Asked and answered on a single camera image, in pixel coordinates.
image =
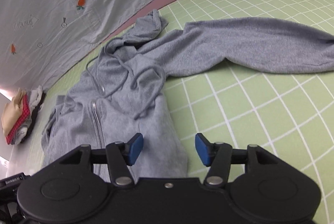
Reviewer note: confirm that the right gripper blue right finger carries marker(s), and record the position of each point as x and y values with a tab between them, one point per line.
217	157

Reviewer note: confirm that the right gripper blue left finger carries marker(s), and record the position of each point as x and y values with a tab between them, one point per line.
120	156

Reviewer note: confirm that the grey zip hoodie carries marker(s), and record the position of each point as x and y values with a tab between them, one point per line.
120	92

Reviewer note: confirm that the green grid cutting mat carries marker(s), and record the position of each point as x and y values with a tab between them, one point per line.
289	115

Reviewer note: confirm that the black folded garment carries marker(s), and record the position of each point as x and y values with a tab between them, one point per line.
34	118

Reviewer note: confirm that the red checked folded garment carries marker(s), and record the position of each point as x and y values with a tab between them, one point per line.
25	113

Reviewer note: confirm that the light grey folded garment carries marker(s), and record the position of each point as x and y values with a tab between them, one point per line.
34	97

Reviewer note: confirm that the beige folded garment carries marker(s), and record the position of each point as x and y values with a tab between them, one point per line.
12	111

